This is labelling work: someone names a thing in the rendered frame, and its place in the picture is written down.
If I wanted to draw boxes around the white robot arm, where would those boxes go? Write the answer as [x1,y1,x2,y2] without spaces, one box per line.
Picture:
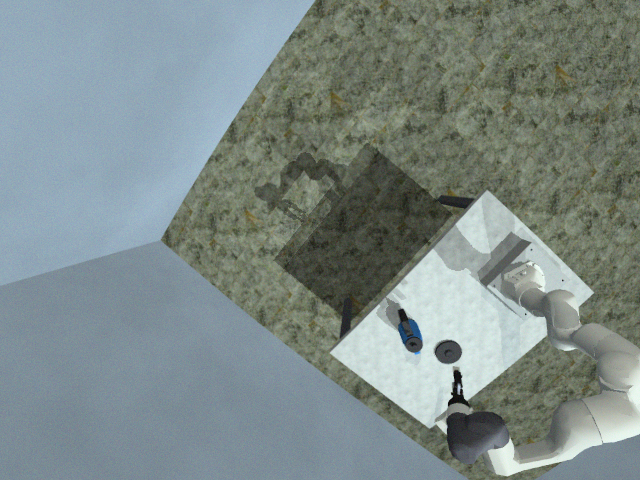
[435,261,640,476]

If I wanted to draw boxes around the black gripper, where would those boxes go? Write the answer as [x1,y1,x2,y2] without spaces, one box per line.
[448,366,470,408]

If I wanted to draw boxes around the dark grey round disk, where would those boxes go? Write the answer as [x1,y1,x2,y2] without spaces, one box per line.
[435,341,462,364]

